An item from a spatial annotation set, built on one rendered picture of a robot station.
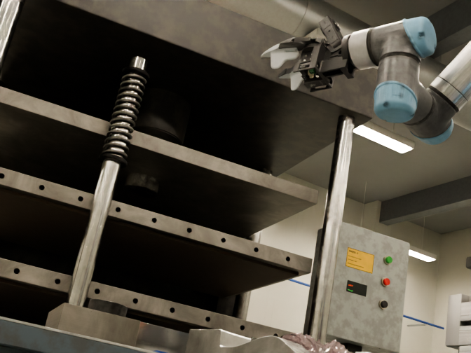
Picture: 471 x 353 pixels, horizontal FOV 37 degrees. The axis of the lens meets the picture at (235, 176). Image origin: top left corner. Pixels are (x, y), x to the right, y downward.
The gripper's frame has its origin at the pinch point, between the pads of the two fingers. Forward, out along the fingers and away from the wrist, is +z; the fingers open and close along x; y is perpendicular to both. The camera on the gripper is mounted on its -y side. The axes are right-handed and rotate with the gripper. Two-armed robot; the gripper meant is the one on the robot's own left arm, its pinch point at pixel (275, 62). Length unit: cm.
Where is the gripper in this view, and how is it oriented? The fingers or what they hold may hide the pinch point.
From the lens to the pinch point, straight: 152.2
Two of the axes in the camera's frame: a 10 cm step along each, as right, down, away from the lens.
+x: 5.8, 5.1, 6.4
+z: -7.8, 0.9, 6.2
